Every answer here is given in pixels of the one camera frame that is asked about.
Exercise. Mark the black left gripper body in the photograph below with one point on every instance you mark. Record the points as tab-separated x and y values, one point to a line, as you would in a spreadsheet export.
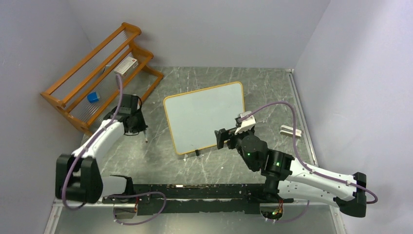
139	123

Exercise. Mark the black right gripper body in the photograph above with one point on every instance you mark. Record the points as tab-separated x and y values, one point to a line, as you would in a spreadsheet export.
235	140

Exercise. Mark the yellow framed whiteboard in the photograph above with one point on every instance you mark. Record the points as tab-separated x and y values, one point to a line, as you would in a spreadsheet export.
194	116

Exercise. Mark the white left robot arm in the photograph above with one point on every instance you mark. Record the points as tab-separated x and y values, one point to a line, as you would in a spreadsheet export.
78	175

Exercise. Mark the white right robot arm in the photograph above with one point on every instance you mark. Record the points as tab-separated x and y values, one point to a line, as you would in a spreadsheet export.
287	178

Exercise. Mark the white whiteboard eraser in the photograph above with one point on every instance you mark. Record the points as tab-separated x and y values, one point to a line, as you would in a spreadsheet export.
288	131

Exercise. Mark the blue cube block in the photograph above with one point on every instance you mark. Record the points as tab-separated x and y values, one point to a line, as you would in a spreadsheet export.
93	97

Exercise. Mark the grey cardboard box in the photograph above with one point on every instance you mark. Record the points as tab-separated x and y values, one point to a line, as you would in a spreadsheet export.
127	64

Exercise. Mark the orange wooden rack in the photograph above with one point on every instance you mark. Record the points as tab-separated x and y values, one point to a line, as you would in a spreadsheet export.
94	73

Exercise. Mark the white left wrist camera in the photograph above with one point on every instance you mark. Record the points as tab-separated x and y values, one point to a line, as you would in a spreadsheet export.
129	104

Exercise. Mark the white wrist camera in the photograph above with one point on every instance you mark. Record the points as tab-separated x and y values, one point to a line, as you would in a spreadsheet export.
129	104
246	122

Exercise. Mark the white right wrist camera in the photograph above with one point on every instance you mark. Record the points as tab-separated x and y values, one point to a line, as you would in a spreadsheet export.
246	122

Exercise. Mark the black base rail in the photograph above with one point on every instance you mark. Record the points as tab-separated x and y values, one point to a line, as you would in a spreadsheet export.
206	198

